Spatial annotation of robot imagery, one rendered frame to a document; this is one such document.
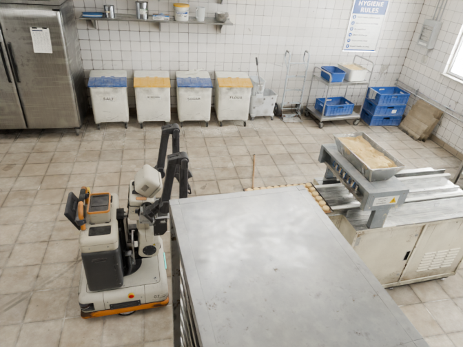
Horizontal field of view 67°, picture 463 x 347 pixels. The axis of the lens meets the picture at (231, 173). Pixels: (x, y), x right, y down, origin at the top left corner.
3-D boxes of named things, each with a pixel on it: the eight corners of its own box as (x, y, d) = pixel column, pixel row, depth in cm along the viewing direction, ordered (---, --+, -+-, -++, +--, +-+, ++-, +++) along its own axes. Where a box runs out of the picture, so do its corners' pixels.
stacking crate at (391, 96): (393, 96, 658) (396, 86, 647) (406, 104, 625) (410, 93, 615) (364, 97, 643) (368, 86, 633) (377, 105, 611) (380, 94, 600)
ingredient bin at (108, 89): (94, 131, 541) (87, 82, 500) (96, 115, 593) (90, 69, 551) (130, 130, 554) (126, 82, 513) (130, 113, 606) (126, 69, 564)
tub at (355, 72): (350, 73, 628) (353, 62, 617) (366, 81, 594) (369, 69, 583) (333, 74, 616) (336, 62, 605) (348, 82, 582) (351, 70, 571)
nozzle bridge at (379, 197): (346, 174, 324) (355, 142, 306) (395, 226, 266) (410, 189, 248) (313, 177, 316) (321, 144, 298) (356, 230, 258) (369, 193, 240)
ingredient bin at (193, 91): (178, 129, 569) (177, 82, 528) (176, 113, 621) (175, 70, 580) (211, 129, 579) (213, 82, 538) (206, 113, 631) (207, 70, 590)
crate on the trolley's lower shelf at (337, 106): (340, 106, 656) (342, 96, 645) (351, 114, 626) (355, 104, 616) (313, 108, 638) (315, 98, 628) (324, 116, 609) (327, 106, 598)
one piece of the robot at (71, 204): (82, 240, 245) (62, 219, 231) (87, 208, 273) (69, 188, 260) (97, 233, 244) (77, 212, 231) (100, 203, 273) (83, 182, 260)
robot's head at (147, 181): (133, 191, 242) (147, 177, 238) (132, 175, 259) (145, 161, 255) (149, 201, 249) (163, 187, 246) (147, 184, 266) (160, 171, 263)
